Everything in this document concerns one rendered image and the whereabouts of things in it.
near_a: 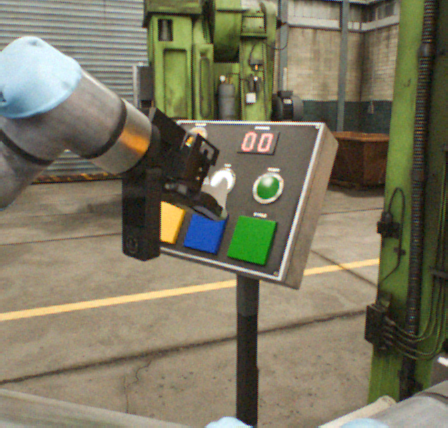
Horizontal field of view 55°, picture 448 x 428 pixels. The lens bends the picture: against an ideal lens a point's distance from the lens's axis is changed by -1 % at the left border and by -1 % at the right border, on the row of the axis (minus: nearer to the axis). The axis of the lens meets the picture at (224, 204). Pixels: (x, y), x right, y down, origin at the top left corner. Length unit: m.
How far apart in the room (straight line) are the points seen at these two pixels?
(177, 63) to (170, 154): 4.75
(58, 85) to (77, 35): 7.87
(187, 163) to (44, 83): 0.20
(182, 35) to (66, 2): 3.47
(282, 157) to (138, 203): 0.33
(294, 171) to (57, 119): 0.44
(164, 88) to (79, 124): 4.79
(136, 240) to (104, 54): 7.79
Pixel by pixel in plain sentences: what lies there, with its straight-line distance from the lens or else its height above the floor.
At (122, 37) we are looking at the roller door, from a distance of 8.35.
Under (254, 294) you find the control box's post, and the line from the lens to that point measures 0.93.
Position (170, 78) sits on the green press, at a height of 1.60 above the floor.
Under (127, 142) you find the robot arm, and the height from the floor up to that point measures 1.19.
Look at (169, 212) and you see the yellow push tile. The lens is 0.85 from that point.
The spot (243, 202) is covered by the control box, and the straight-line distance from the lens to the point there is 0.77.
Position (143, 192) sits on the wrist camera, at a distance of 0.51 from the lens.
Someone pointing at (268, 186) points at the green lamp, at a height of 1.09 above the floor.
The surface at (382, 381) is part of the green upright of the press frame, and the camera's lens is 1.02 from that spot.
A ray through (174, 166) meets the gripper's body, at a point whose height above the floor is 1.15.
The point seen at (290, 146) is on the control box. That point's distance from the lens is 0.77.
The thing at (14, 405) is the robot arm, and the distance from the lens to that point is 0.27.
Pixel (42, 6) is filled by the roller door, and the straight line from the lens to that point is 8.33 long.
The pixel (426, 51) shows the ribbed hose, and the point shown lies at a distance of 0.82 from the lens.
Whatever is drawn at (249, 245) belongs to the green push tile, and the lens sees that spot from 0.72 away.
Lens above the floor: 1.22
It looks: 12 degrees down
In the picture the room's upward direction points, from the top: straight up
